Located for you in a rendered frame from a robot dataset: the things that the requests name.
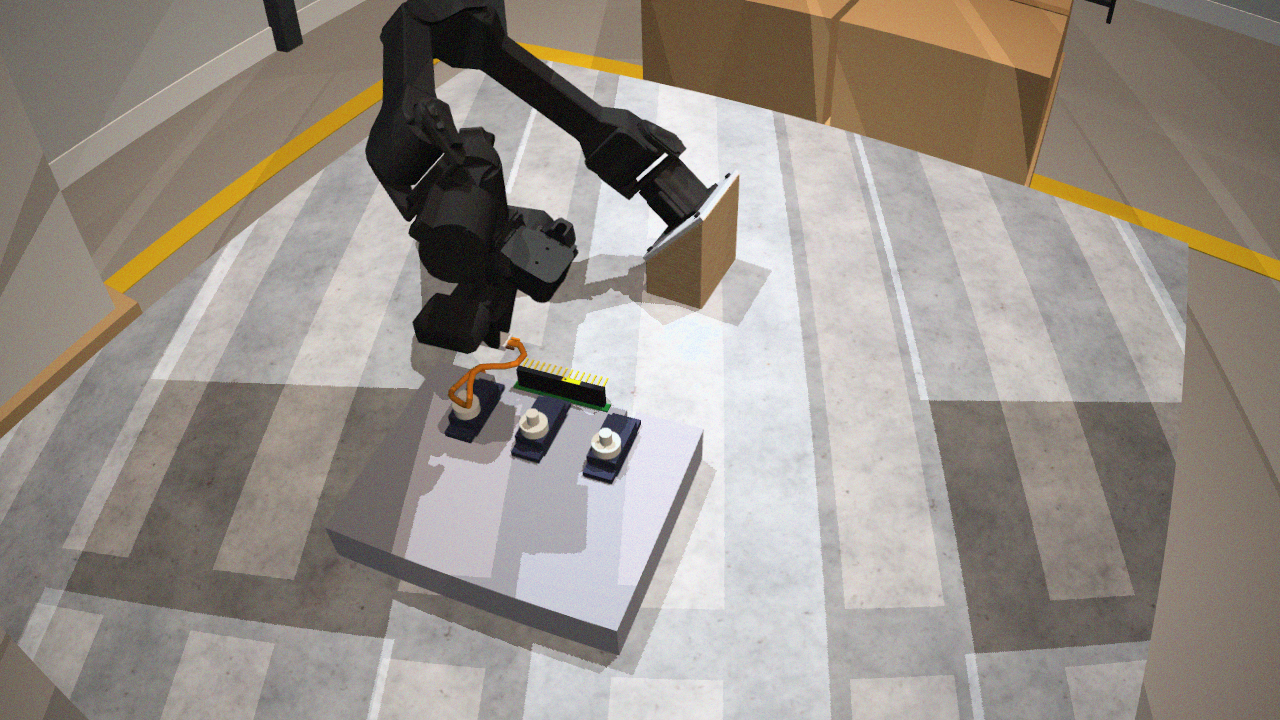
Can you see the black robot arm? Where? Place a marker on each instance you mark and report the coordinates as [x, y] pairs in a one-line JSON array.
[[460, 199]]

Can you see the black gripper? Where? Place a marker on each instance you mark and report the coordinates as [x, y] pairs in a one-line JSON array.
[[475, 310]]

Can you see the black pin header strip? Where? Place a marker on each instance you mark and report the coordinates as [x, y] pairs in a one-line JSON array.
[[563, 388]]

